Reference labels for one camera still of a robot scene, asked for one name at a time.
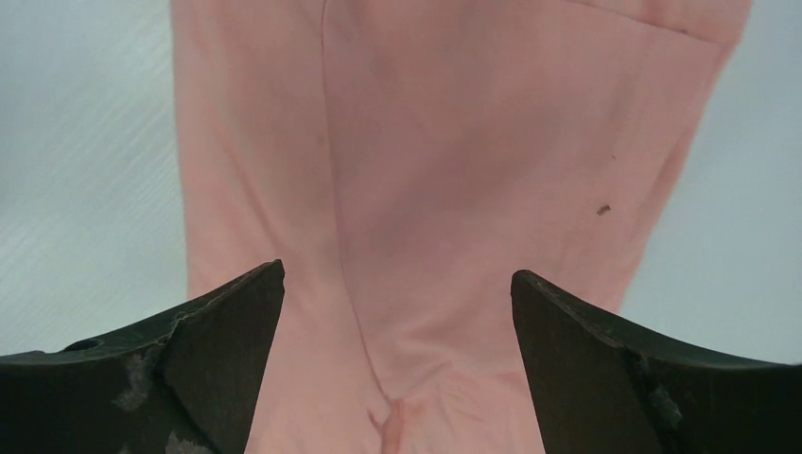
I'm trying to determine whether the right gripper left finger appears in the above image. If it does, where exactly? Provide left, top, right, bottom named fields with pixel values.
left=1, top=260, right=285, bottom=453

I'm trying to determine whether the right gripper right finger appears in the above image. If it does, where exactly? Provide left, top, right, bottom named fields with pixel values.
left=511, top=270, right=801, bottom=454

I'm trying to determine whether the salmon pink t-shirt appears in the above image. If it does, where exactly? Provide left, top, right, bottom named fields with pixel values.
left=170, top=1, right=751, bottom=453

